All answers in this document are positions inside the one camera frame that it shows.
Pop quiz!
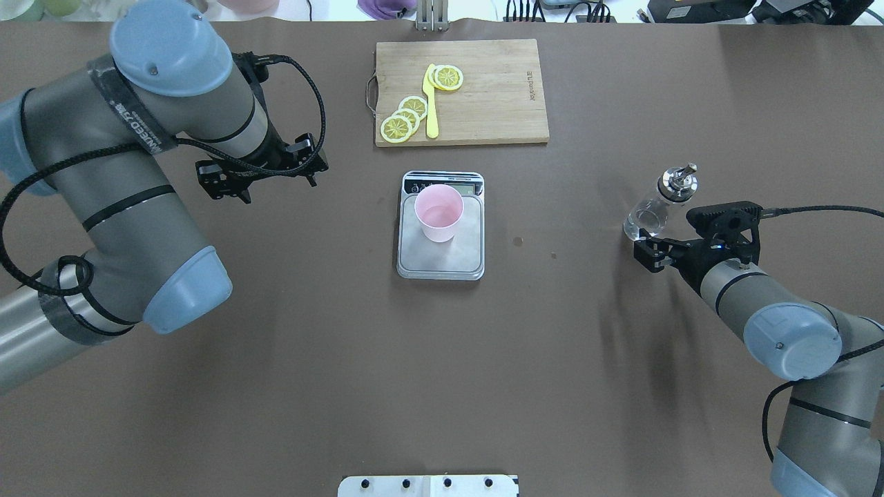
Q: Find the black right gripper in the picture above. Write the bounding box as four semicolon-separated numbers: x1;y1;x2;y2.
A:
633;235;760;293

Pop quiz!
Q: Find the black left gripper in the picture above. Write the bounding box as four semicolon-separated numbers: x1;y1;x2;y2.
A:
196;133;329;204

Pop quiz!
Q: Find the glass sauce bottle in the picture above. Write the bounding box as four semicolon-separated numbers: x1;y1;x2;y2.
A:
623;162;699;240

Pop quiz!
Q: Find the pink plastic cup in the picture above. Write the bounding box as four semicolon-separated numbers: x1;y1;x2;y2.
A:
414;184;464;243

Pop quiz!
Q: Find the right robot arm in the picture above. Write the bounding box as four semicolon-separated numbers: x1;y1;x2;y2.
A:
634;238;882;496

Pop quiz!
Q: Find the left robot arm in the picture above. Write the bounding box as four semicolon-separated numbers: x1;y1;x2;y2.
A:
2;1;328;393

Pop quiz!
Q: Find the digital kitchen scale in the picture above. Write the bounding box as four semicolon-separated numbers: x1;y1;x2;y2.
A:
396;170;486;281

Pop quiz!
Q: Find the lemon slice front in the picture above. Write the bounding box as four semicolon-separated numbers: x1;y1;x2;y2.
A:
379;116;413;144

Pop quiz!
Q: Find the lemon slice middle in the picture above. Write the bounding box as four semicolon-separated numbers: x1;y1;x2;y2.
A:
391;108;422;133

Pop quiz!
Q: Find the lemon slice back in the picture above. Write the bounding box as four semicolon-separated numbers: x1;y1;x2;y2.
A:
398;95;428;120

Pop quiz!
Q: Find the yellow plastic knife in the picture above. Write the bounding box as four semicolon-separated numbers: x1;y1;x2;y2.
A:
422;64;439;139

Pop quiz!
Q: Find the lemon slice on knife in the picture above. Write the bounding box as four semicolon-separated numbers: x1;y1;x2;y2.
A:
430;65;464;91

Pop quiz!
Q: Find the purple cloth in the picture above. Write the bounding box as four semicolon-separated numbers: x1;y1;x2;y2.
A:
357;0;417;20

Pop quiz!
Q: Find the wooden cutting board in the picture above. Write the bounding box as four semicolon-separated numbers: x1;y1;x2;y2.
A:
375;39;550;147

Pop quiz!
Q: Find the aluminium frame post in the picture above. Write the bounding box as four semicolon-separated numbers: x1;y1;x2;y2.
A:
414;0;450;32

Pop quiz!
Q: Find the white bracket plate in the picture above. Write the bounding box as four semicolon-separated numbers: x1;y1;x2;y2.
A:
337;474;520;496

